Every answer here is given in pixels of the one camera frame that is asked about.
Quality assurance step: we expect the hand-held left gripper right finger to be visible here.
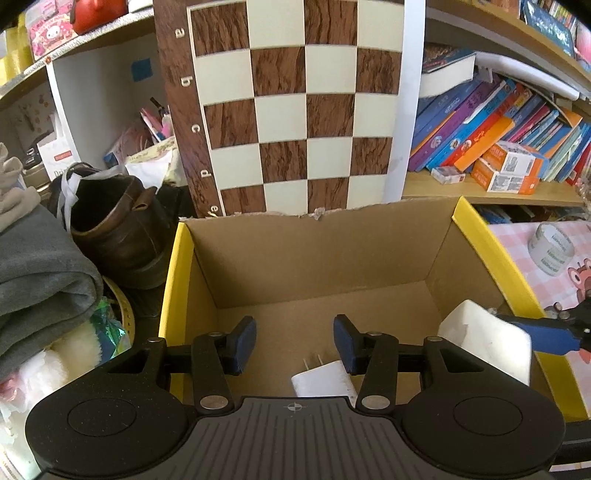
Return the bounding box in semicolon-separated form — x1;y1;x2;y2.
333;314;486;412

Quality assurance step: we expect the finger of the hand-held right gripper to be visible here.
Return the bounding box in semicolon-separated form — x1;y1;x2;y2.
496;313;583;357

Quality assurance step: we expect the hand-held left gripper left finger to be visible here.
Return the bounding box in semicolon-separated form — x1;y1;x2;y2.
107;316;257;414

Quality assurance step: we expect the white rectangular block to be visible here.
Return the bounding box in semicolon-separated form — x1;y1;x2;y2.
437;299;533;387

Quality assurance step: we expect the yellow cardboard box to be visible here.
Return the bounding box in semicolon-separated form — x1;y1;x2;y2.
158;196;591;422

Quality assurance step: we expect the white charger plug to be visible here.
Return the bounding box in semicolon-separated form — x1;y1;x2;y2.
291;353;357;408

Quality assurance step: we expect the clear tape roll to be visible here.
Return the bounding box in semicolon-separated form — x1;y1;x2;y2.
528;222;576;277

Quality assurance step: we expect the pink checked tablecloth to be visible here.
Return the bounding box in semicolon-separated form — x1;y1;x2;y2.
487;220;591;366

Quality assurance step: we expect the green shiny packet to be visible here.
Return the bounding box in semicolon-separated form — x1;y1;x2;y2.
90;298;131;363

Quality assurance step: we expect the wooden bookshelf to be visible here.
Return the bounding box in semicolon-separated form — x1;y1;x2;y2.
0;0;591;208

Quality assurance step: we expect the orange white carton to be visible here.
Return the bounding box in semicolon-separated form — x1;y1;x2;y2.
487;141;551;178
471;158;540;195

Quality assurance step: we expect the brown leather shoe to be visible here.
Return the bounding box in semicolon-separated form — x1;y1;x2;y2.
59;161;180;289

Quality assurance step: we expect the white fluffy cloth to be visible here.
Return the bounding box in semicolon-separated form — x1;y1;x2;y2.
18;318;103;407

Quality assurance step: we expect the small white card box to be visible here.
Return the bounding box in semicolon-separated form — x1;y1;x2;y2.
431;165;468;185

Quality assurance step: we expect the grey folded cloth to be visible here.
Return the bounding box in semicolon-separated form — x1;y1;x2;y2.
0;203;105;371

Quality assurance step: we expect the row of colourful books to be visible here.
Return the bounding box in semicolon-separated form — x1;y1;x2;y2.
409;76;591;185

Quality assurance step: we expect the brown checkered chessboard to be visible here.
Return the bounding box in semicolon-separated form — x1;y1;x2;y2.
154;0;407;219

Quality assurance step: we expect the white paper bag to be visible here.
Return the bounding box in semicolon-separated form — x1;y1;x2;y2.
37;117;77;185

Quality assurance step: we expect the thick book lying flat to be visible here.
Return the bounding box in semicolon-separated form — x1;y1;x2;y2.
419;44;478;99

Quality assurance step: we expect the red pot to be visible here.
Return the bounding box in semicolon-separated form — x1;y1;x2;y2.
71;0;129;35

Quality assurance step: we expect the pink cartoon box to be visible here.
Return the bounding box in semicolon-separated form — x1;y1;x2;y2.
25;2;77;62

